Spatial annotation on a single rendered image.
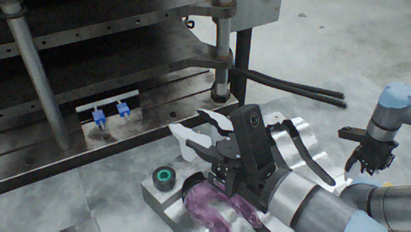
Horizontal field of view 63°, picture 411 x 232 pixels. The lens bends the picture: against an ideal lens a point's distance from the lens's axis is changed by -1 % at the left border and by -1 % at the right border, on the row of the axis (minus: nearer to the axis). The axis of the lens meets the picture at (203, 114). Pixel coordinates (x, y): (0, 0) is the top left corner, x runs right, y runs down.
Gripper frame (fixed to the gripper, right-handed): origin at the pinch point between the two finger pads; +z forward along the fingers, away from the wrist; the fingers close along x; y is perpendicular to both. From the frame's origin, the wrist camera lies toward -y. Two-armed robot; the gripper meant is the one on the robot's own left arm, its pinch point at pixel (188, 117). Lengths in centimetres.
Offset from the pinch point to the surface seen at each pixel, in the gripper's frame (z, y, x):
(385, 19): 68, 90, 407
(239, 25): 56, 23, 92
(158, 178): 27, 49, 17
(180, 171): 25, 51, 26
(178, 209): 17, 57, 17
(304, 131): 4, 44, 72
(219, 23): 51, 15, 70
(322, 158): -8, 48, 68
